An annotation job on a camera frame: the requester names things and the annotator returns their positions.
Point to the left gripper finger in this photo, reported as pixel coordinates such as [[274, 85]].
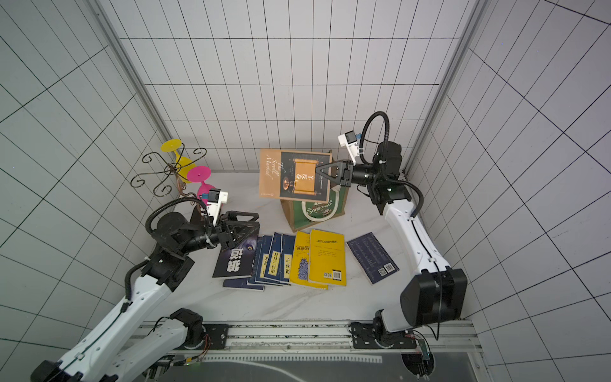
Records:
[[240, 236], [239, 218]]

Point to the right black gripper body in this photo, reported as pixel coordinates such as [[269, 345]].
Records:
[[345, 173]]

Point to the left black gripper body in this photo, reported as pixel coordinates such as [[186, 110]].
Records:
[[204, 236]]

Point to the dark green brown book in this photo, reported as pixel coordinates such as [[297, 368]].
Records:
[[292, 175]]

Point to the green jute canvas bag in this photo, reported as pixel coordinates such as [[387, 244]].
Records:
[[303, 215]]

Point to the yellow book purple picture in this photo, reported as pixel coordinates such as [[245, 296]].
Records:
[[300, 264]]

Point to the yellow book plain cover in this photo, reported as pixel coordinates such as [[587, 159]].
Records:
[[327, 258]]

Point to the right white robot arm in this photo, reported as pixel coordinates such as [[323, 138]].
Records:
[[436, 291]]

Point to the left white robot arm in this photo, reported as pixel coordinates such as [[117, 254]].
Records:
[[102, 355]]

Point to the black book white characters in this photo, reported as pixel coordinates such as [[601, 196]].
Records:
[[238, 262]]

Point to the blue book yellow label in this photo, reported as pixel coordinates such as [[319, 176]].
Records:
[[274, 259], [257, 277]]

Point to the navy book at bottom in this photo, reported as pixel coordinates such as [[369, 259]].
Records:
[[242, 284]]

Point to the pink plastic wine glass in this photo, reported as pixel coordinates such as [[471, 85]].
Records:
[[200, 175]]

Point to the metal scroll glass rack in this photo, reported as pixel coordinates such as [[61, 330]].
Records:
[[158, 174]]

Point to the yellow plastic wine glass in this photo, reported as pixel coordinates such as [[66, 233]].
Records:
[[182, 163]]

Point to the dark navy thin book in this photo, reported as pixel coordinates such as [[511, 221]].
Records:
[[373, 258]]

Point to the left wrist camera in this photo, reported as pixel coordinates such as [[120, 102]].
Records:
[[216, 199]]

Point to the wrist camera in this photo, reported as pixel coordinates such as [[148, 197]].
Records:
[[351, 142], [216, 199]]

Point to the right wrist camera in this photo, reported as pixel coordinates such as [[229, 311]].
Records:
[[351, 142]]

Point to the aluminium mounting rail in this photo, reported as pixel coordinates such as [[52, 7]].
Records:
[[286, 336]]

